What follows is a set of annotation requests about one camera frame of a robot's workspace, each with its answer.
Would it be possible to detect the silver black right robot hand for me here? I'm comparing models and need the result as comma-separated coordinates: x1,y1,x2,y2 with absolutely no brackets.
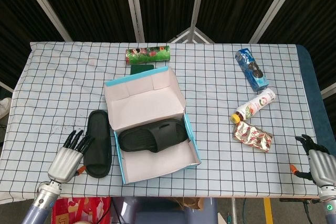
289,134,336,187

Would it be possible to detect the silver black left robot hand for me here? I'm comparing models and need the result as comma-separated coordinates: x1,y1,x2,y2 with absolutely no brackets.
47,129,95,184

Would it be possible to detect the black rubber slipper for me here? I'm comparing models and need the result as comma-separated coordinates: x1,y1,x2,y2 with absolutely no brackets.
118,119,190,153
83,110,112,178

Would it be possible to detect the light blue cardboard shoe box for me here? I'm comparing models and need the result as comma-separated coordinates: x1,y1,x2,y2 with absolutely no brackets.
103,66,202,185

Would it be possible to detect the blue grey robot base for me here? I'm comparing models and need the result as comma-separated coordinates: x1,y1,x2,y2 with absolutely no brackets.
111,197,218,224

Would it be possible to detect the blue cookie box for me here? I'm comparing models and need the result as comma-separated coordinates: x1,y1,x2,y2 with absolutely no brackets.
235,48,270,92

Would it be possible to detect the red patterned bag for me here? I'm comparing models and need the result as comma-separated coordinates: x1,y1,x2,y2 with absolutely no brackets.
51,196,112,224

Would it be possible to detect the blue table pad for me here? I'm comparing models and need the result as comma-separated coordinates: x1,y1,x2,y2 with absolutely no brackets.
296,44,329,154

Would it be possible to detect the gold and red foil bag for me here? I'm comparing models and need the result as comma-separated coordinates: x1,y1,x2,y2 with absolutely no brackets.
232,120,274,153

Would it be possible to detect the white bottle with yellow cap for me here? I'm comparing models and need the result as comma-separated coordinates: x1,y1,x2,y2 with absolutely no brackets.
230,88,277,124

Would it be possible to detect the metal table leg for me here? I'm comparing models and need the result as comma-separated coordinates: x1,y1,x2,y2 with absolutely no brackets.
230,197,238,224

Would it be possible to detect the dark green flat card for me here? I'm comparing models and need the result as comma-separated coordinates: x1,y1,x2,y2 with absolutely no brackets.
130,63,155,77

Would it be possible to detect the white black checkered tablecloth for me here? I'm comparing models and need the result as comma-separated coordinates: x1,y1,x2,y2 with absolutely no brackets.
0,41,322,205

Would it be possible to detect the brown paper bag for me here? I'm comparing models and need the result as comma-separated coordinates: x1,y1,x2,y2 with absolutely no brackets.
174,197,205,210

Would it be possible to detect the green cylindrical snack package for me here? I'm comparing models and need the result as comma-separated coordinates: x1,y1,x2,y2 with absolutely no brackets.
124,45,171,66

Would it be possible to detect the black pleated curtain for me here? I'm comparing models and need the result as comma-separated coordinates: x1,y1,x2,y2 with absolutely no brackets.
0,0,336,96

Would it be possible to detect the white metal frame bar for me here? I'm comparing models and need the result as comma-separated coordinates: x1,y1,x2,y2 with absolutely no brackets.
0,81,14,93
320,83,336,99

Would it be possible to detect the green cable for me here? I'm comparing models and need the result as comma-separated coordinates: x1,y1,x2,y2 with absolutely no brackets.
243,197,249,224

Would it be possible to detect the white triangular frame foot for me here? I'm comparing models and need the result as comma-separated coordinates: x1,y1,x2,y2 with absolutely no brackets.
167,27,215,44

